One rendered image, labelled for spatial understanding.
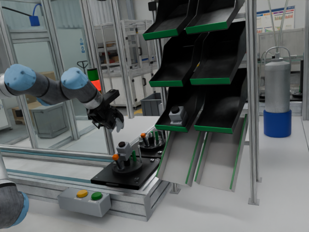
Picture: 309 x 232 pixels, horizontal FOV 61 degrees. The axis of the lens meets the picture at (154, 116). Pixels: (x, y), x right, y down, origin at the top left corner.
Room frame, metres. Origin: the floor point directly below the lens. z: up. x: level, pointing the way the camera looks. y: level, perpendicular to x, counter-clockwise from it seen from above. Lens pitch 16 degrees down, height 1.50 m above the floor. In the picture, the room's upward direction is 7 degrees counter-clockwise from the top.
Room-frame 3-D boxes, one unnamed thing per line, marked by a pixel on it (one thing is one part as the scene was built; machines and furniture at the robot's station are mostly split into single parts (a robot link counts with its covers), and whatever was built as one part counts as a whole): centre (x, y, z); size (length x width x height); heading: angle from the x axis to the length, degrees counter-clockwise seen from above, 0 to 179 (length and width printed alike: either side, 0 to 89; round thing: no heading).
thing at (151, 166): (1.07, 0.15, 0.96); 0.24 x 0.24 x 0.02; 63
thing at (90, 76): (1.27, 0.27, 1.39); 0.05 x 0.05 x 0.05
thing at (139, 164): (1.07, 0.15, 0.98); 0.14 x 0.14 x 0.02
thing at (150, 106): (3.18, -0.22, 0.73); 0.62 x 0.42 x 0.23; 63
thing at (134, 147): (1.30, 0.03, 1.01); 0.24 x 0.24 x 0.13; 63
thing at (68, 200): (0.92, 0.32, 0.93); 0.21 x 0.07 x 0.06; 63
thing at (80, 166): (1.23, 0.41, 0.91); 0.84 x 0.28 x 0.10; 63
